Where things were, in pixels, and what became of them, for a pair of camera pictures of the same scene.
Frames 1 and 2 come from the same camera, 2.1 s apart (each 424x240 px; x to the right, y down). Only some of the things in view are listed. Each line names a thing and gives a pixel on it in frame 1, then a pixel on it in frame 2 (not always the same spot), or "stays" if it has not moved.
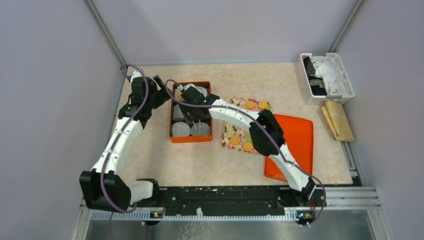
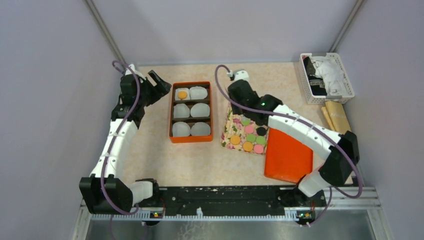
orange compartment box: x=180 y=131 stays
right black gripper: x=186 y=108 → x=236 y=110
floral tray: x=236 y=137 stays
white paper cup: x=180 y=129 stays
